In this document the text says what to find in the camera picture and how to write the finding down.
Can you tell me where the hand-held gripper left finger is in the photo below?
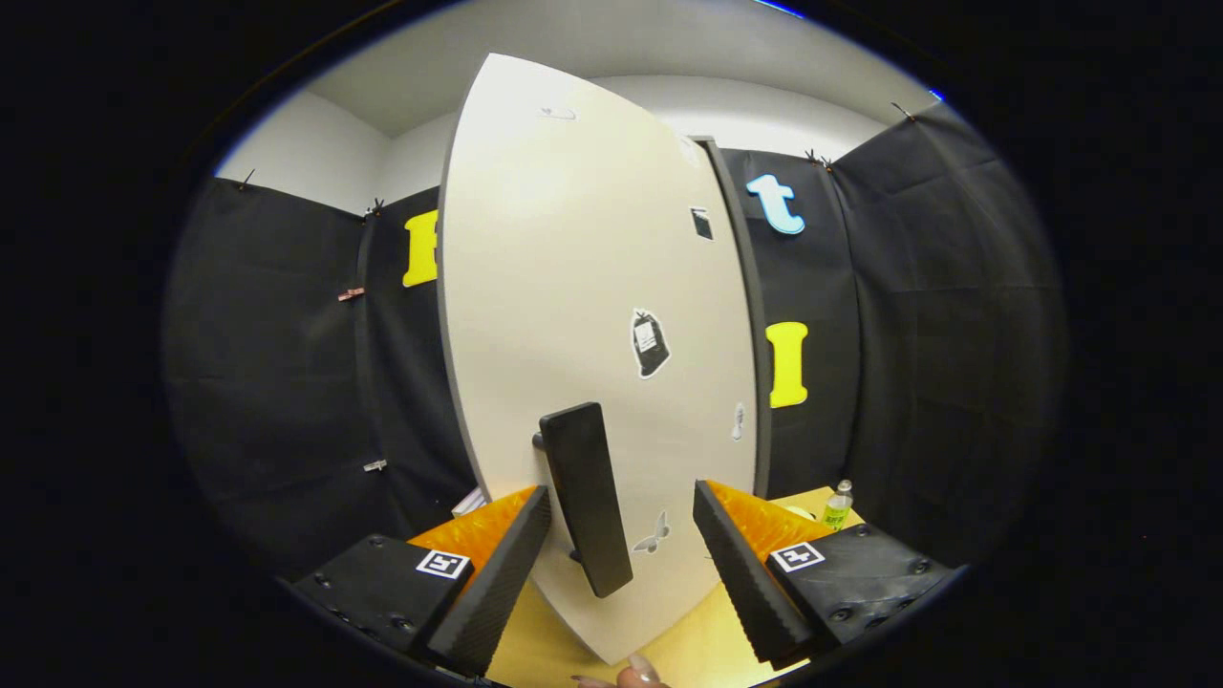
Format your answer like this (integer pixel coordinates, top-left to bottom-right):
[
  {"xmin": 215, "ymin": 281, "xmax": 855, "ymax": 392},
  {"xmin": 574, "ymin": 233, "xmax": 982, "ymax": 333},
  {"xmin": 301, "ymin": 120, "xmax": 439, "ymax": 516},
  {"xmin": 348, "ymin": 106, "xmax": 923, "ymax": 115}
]
[{"xmin": 291, "ymin": 484, "xmax": 553, "ymax": 677}]

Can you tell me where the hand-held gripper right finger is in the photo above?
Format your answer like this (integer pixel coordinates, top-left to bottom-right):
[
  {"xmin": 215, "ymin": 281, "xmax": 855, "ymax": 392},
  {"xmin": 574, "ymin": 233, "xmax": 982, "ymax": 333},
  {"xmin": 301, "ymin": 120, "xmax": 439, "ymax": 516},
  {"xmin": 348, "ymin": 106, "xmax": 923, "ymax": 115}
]
[{"xmin": 693, "ymin": 480, "xmax": 956, "ymax": 670}]

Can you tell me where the black cabinet door handle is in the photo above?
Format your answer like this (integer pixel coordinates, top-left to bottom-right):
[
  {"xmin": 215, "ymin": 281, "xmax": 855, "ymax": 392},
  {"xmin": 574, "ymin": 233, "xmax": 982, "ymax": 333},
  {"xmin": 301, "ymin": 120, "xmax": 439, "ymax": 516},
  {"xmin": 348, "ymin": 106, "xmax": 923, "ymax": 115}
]
[{"xmin": 532, "ymin": 402, "xmax": 634, "ymax": 599}]

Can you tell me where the grey shoe cabinet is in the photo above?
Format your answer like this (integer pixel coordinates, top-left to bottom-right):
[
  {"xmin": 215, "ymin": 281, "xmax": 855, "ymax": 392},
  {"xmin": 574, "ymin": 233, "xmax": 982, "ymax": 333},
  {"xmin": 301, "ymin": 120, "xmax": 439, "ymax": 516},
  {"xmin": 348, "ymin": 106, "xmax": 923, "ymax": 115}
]
[{"xmin": 693, "ymin": 136, "xmax": 773, "ymax": 500}]

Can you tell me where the black backdrop cloth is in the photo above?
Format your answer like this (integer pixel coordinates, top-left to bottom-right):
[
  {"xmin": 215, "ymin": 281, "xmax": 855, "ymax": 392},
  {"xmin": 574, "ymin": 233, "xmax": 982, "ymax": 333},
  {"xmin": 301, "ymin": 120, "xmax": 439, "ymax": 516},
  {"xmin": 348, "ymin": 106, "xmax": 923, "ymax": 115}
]
[{"xmin": 162, "ymin": 100, "xmax": 1066, "ymax": 586}]

